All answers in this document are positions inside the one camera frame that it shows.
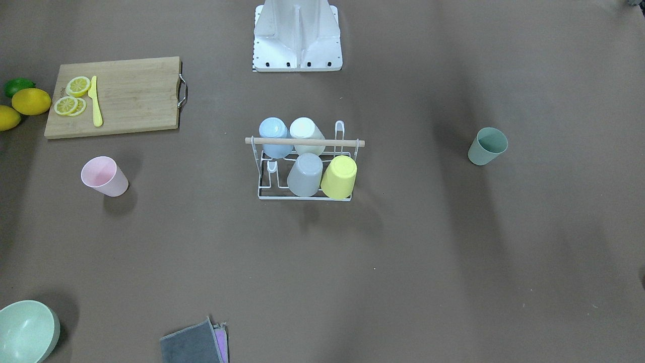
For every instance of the grey folded cloth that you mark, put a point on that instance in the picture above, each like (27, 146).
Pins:
(196, 343)

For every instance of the blue plastic cup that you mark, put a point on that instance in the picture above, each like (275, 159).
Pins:
(273, 127)

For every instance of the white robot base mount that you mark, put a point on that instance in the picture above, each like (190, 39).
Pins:
(296, 36)

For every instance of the yellow plastic cup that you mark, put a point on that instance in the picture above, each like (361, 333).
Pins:
(339, 179)

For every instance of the yellow plastic knife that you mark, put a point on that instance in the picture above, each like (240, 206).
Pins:
(93, 94)

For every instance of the white wire cup holder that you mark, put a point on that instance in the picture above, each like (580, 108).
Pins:
(273, 173)

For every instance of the white plastic cup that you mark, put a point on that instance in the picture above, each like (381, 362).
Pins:
(305, 128)

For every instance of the purple folded cloth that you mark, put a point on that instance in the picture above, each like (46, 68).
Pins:
(221, 334)

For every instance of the green plastic cup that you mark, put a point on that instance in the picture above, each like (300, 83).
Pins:
(488, 144)

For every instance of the wooden cutting board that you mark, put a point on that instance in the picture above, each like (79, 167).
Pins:
(134, 96)

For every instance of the grey plastic cup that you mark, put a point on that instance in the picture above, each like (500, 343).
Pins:
(305, 176)

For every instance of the light green bowl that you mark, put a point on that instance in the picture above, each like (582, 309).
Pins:
(29, 331)

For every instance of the whole yellow lemon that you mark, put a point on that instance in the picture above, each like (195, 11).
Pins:
(9, 118)
(31, 101)

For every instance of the pink plastic cup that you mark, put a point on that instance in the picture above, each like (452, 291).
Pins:
(104, 175)

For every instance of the green lime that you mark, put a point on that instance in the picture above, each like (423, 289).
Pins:
(15, 85)

